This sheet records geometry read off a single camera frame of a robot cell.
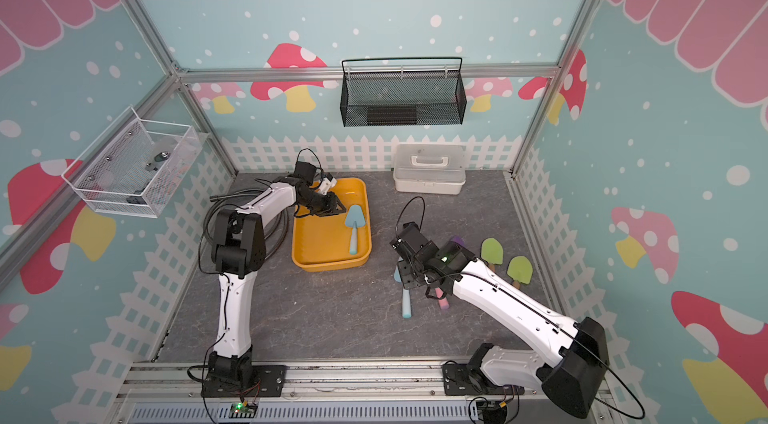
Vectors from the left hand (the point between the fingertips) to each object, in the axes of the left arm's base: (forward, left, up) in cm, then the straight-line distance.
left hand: (342, 212), depth 103 cm
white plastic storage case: (+15, -31, +7) cm, 35 cm away
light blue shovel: (0, -4, -4) cm, 6 cm away
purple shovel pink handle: (-30, -33, -2) cm, 44 cm away
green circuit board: (-56, +18, -7) cm, 59 cm away
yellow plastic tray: (-11, +5, -2) cm, 13 cm away
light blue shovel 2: (-28, -22, -3) cm, 36 cm away
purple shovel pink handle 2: (-8, -40, -3) cm, 41 cm away
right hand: (-27, -23, +11) cm, 37 cm away
